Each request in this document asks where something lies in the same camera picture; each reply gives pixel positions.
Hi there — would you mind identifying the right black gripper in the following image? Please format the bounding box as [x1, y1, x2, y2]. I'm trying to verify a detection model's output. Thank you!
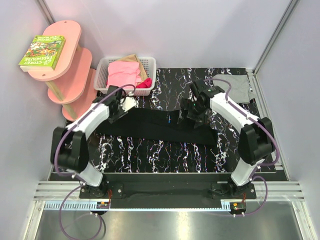
[177, 97, 208, 129]

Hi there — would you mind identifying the black daisy print t-shirt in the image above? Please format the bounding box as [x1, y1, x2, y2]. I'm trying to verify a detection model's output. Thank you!
[95, 107, 218, 148]

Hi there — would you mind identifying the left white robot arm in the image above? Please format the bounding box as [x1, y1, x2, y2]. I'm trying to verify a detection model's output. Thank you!
[50, 84, 136, 198]

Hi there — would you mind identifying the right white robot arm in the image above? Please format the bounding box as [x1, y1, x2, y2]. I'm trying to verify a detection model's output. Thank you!
[181, 80, 280, 199]

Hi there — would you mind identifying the pink t-shirt in basket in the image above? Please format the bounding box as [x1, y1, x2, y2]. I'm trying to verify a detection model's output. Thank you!
[106, 61, 141, 88]

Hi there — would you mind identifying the magenta garment in basket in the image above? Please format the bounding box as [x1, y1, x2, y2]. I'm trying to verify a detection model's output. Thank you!
[136, 77, 153, 89]

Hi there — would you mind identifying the folded grey t-shirt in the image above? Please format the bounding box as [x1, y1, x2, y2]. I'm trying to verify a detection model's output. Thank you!
[213, 74, 257, 104]

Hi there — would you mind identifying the pink tiered wooden shelf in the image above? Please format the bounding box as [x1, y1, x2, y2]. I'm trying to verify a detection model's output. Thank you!
[28, 20, 97, 122]

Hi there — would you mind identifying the beige garment in basket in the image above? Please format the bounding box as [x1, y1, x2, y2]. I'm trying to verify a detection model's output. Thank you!
[118, 54, 148, 83]

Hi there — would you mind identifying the white plastic laundry basket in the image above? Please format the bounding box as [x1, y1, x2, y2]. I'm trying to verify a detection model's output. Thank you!
[93, 56, 156, 96]

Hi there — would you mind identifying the green storey treehouse book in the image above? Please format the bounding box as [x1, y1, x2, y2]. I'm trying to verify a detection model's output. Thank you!
[19, 35, 66, 72]

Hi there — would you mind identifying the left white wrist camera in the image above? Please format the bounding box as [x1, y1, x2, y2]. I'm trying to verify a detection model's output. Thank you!
[120, 93, 137, 112]

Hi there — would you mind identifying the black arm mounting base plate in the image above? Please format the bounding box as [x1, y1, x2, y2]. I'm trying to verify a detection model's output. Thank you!
[79, 173, 257, 211]

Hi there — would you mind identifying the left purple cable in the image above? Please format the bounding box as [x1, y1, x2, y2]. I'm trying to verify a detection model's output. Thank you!
[53, 83, 137, 239]

